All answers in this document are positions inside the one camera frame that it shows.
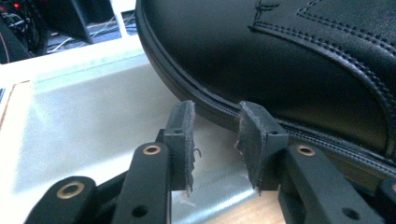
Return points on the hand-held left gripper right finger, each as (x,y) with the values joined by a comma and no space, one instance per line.
(261,146)

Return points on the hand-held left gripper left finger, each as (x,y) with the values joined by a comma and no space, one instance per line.
(179,146)

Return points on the black leather shoe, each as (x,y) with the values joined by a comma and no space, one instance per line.
(249,53)

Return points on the silver metal tray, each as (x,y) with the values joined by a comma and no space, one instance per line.
(87,124)

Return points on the black stand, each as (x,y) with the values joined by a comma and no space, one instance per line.
(74,18)

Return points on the dark equipment with red light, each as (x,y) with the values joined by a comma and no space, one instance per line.
(18,28)

